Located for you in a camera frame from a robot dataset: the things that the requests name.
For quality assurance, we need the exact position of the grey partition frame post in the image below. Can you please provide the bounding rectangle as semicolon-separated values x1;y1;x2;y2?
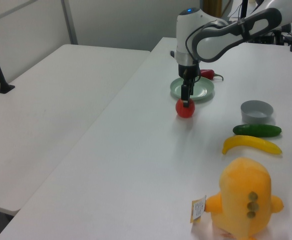
61;0;78;46

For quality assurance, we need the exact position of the white side table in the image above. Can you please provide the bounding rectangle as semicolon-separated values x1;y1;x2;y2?
0;44;151;217

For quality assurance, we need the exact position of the light green plate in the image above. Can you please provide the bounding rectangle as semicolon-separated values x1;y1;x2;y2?
170;76;215;102

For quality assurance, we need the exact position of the thin black upright pole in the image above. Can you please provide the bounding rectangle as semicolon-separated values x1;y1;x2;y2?
240;0;248;20

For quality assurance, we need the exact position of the green cucumber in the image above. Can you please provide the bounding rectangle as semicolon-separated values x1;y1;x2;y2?
232;123;282;138

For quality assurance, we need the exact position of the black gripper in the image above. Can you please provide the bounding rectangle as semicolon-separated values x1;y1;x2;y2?
177;63;201;108

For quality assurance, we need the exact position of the yellow cabinet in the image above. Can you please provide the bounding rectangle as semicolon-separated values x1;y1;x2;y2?
202;0;223;19

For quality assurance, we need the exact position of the red apple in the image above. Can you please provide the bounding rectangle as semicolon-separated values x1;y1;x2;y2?
175;98;196;119

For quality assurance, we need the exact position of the yellow banana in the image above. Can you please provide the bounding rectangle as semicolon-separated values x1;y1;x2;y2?
222;135;283;156

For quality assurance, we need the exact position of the red chili pepper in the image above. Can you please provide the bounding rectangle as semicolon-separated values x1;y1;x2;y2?
200;69;224;82

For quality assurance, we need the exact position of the grey bowl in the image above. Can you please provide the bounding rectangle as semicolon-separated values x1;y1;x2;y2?
240;100;274;125

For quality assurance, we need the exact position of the yellow plush toy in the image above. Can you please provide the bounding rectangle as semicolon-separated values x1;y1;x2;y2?
190;156;285;240

